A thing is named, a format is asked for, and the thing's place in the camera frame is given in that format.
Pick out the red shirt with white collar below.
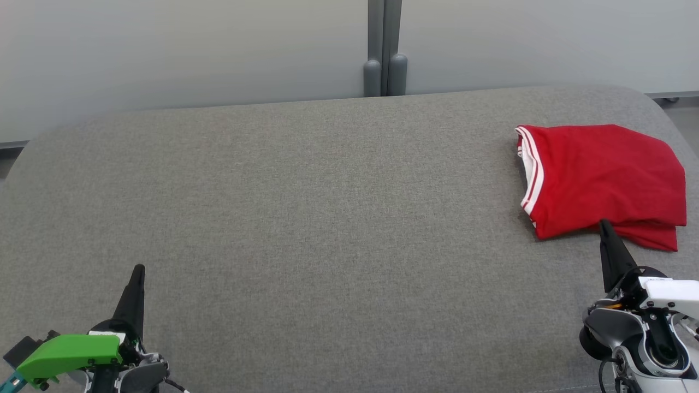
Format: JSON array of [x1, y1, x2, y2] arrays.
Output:
[[515, 124, 688, 241]]

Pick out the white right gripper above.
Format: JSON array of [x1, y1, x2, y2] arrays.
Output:
[[598, 219, 699, 323]]

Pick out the red shorts with white stripes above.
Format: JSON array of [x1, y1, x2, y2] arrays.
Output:
[[617, 221, 679, 253]]

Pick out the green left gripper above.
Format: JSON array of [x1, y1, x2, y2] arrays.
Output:
[[16, 264, 146, 389]]

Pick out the grey vertical partition post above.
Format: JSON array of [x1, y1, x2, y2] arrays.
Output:
[[368, 0, 403, 97]]

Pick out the grey rounded partition foot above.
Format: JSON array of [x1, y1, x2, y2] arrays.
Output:
[[364, 59, 382, 98], [389, 53, 408, 96]]

